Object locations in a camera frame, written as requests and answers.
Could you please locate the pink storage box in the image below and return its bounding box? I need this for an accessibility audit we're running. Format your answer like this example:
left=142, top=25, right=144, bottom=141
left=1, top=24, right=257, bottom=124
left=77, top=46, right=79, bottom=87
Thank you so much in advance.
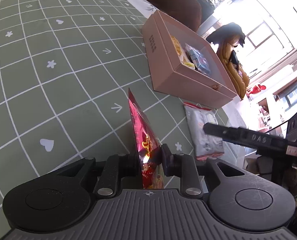
left=142, top=10, right=237, bottom=108

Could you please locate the red snack bag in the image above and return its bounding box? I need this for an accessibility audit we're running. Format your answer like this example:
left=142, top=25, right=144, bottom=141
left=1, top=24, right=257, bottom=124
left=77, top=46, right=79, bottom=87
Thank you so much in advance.
left=129, top=90, right=164, bottom=189

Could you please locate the brown round chair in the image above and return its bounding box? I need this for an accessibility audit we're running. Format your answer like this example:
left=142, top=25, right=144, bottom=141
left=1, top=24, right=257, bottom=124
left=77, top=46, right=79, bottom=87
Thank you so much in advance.
left=147, top=0, right=202, bottom=31

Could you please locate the yellow snack bag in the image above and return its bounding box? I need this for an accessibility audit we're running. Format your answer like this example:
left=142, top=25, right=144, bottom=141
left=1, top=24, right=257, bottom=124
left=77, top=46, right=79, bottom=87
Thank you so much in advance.
left=171, top=36, right=195, bottom=69

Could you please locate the white red-edged snack packet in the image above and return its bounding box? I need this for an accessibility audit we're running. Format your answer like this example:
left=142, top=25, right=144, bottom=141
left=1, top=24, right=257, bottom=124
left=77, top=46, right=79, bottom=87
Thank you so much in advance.
left=182, top=101, right=226, bottom=161

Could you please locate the green grid tablecloth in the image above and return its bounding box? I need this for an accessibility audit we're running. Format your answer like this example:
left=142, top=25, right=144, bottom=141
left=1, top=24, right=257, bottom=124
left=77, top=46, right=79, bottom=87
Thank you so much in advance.
left=0, top=0, right=194, bottom=238

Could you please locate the blue clear snack packet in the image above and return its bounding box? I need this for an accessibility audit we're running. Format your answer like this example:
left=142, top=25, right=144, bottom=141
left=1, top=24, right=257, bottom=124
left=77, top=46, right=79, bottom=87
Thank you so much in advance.
left=185, top=43, right=211, bottom=75

